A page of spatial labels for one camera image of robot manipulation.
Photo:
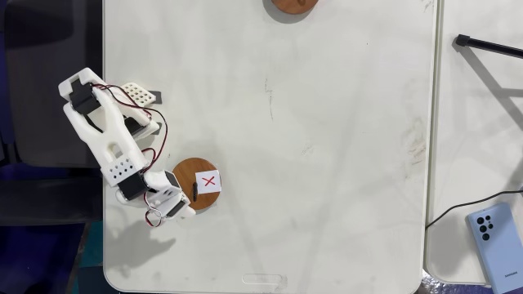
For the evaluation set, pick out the light blue smartphone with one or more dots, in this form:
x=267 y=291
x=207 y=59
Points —
x=498 y=249

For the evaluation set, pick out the mesh back office chair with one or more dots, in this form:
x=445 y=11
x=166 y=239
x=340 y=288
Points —
x=45 y=81

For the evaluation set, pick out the grey cushioned office chair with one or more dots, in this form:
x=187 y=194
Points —
x=45 y=202

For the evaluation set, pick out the wooden lid with red cross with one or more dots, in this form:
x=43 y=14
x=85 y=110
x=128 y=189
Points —
x=188 y=171

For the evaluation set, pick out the black tripod leg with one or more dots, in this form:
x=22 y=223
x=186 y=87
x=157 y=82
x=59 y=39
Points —
x=490 y=46

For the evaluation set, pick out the plain wooden lid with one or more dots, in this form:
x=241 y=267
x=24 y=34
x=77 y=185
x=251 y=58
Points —
x=294 y=6

